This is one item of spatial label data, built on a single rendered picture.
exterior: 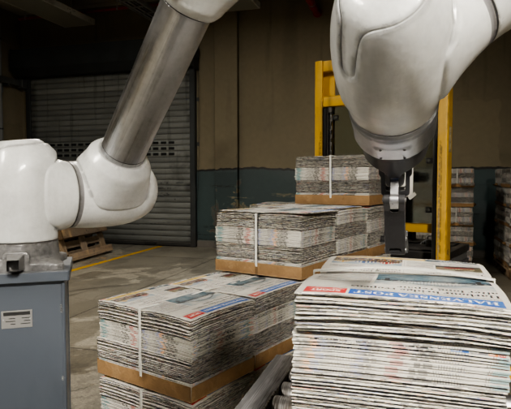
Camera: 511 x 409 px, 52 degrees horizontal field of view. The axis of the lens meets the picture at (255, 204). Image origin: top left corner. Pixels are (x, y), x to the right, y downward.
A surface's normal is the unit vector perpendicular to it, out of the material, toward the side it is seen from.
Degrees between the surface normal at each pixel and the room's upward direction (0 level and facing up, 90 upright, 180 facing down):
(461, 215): 90
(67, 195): 87
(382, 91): 148
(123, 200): 132
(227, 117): 90
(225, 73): 90
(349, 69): 128
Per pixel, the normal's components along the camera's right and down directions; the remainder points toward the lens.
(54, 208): 0.74, 0.13
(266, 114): -0.29, 0.05
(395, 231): -0.23, 0.64
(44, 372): 0.30, 0.05
